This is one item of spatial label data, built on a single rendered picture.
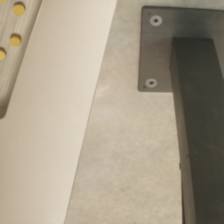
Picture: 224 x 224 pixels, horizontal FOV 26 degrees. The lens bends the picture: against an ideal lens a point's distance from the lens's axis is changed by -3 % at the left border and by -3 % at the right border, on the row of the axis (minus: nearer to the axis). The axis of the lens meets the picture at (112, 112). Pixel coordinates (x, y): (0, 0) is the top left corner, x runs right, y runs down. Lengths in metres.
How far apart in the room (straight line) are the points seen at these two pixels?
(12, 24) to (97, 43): 0.08
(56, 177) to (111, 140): 1.10
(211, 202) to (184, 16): 0.58
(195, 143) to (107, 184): 0.82
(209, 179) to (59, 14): 0.65
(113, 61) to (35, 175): 0.91
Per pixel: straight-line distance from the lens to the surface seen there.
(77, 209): 1.97
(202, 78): 1.24
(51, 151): 0.54
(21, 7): 0.42
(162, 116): 1.59
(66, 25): 0.43
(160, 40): 1.39
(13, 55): 0.46
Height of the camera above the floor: 1.16
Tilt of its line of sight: 48 degrees down
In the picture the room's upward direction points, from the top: 178 degrees counter-clockwise
